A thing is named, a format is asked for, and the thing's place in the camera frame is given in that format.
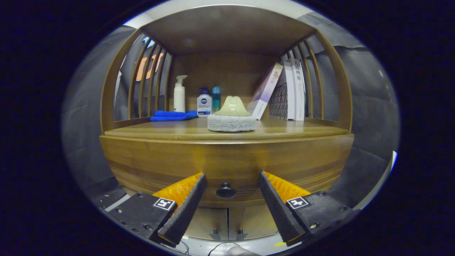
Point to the patterned cover book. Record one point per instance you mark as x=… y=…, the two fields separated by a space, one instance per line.
x=279 y=103

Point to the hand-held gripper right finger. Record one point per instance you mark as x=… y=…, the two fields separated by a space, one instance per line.
x=277 y=209

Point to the wooden cabinet door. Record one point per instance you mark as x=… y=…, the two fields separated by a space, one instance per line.
x=254 y=220
x=209 y=222

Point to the purple and white book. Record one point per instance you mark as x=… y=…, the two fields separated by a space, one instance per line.
x=265 y=94

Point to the wooden cabinet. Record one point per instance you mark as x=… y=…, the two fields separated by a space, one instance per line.
x=227 y=32

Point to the white book black lettering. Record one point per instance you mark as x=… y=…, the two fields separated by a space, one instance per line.
x=299 y=96

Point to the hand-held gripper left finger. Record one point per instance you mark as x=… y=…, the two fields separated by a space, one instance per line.
x=188 y=209

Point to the small white lotion bottle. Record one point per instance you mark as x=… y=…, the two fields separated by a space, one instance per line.
x=204 y=105

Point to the teal bottle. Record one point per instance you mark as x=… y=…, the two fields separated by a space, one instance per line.
x=216 y=97

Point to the wooden countertop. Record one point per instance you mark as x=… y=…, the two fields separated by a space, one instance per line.
x=177 y=129

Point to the blue folded cloth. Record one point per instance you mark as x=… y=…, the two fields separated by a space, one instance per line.
x=170 y=115

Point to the yellow floor tape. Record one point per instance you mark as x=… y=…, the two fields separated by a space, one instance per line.
x=280 y=244

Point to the wooden drawer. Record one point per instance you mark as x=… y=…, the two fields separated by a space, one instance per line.
x=227 y=160

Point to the white pump bottle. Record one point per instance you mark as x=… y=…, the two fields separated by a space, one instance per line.
x=179 y=99

